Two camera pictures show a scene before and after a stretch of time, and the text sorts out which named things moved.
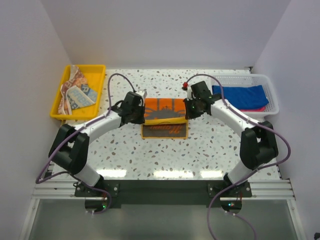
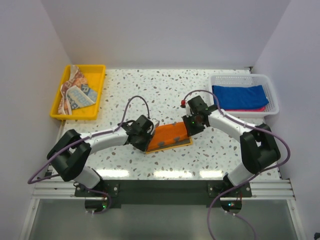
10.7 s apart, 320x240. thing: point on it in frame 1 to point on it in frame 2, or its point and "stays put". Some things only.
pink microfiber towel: [262, 109] stays put
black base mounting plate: [163, 192] stays put
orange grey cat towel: [164, 118] to [168, 136]
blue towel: [246, 97] stays put
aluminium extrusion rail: [52, 188] stays put
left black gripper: [140, 120] to [143, 147]
